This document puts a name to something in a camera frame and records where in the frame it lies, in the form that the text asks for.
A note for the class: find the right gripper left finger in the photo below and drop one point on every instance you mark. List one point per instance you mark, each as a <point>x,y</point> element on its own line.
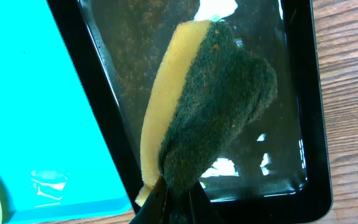
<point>153,211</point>

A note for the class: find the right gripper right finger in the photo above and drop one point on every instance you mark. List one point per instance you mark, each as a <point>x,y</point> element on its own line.
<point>201,209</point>

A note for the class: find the yellow green sponge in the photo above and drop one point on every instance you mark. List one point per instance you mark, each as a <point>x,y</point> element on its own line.
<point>207,88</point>

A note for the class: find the black plastic tray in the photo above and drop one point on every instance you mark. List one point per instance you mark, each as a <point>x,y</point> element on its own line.
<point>277,169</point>

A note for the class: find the teal plastic tray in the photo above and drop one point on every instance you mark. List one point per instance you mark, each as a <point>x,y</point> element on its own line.
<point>54,163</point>

